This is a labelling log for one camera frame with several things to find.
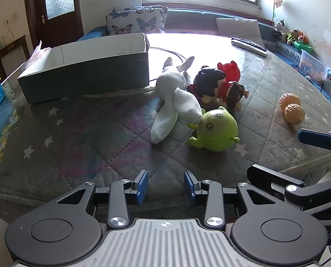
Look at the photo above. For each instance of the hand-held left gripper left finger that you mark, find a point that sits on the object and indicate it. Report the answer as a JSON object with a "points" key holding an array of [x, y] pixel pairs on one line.
{"points": [[143, 186]]}

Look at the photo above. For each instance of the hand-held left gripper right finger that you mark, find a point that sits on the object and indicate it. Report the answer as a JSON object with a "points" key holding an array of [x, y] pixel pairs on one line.
{"points": [[188, 186]]}

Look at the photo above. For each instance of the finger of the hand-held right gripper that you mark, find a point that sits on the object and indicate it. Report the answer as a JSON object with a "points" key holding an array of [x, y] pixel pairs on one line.
{"points": [[315, 139], [274, 178]]}

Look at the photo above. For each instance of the tan peanut toy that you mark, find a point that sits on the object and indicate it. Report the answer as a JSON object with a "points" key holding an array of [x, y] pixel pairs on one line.
{"points": [[293, 112]]}

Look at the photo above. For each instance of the green round toy figure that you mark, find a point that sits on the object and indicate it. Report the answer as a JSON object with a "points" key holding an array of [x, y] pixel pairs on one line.
{"points": [[215, 130]]}

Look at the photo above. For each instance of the white plush rabbit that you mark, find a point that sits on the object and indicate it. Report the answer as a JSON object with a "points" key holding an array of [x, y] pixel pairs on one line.
{"points": [[168, 84]]}

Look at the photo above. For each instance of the black-haired doll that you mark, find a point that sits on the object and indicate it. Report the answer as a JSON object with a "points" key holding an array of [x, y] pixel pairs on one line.
{"points": [[208, 80]]}

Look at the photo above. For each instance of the dark cardboard box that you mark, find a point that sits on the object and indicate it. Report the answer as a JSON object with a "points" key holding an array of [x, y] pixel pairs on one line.
{"points": [[84, 75]]}

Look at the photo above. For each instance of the grey quilted star-print desktop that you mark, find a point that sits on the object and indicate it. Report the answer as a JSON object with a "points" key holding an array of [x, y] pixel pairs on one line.
{"points": [[98, 144]]}

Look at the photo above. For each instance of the clear plastic storage box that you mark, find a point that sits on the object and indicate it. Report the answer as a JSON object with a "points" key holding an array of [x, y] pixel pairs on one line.
{"points": [[314, 65]]}

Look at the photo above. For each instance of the brown-haired doll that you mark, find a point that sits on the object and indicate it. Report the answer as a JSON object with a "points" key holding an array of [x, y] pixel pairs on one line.
{"points": [[235, 94]]}

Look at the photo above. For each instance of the orange plush toy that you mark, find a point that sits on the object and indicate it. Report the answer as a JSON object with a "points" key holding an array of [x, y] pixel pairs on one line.
{"points": [[302, 37]]}

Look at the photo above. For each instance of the brown plush bear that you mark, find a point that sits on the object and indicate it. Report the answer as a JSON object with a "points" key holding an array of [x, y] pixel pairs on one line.
{"points": [[293, 36]]}

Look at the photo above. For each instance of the red hooded toy figure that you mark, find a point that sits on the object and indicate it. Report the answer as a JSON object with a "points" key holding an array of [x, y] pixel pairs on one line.
{"points": [[229, 71]]}

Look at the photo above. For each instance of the white remote control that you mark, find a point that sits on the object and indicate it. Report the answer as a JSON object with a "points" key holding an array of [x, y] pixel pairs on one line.
{"points": [[251, 49]]}

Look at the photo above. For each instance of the dark remote control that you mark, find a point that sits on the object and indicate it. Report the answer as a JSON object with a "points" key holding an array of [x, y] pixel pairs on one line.
{"points": [[249, 43]]}

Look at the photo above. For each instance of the black and white plush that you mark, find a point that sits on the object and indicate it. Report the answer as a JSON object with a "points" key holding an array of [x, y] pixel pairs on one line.
{"points": [[280, 26]]}

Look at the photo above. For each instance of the round glass turntable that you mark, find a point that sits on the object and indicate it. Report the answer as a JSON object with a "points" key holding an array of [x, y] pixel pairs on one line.
{"points": [[165, 54]]}

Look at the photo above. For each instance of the white cushion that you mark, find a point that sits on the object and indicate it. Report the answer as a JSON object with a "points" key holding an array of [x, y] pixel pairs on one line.
{"points": [[238, 27]]}

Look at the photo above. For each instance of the colourful pinwheel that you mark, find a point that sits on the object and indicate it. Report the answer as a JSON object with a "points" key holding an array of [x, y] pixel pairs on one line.
{"points": [[278, 1]]}

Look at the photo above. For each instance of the butterfly print pillow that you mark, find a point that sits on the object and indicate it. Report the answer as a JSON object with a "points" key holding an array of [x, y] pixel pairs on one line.
{"points": [[132, 22], [165, 19]]}

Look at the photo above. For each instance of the blue sofa bench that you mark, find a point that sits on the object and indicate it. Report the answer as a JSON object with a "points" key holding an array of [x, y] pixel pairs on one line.
{"points": [[193, 19]]}

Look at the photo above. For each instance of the dark wooden door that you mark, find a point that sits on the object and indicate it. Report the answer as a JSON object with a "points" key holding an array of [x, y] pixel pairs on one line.
{"points": [[57, 25]]}

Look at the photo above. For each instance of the dark wooden side cabinet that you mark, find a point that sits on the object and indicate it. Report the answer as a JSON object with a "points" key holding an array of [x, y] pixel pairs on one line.
{"points": [[12, 52]]}

